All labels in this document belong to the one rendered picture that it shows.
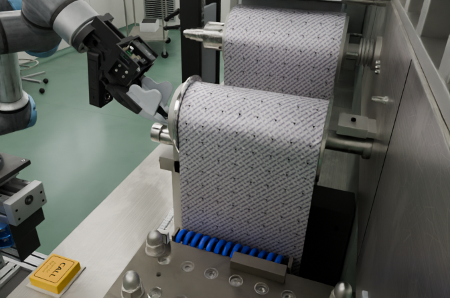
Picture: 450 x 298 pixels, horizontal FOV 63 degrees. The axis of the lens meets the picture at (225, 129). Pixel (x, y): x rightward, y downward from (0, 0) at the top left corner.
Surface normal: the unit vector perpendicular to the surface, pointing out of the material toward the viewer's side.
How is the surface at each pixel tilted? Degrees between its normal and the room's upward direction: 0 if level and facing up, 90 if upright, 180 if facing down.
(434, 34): 90
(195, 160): 90
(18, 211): 90
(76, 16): 56
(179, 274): 0
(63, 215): 0
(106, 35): 90
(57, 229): 0
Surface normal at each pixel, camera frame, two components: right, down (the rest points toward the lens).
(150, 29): -0.05, 0.47
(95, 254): 0.03, -0.88
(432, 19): -0.32, 0.44
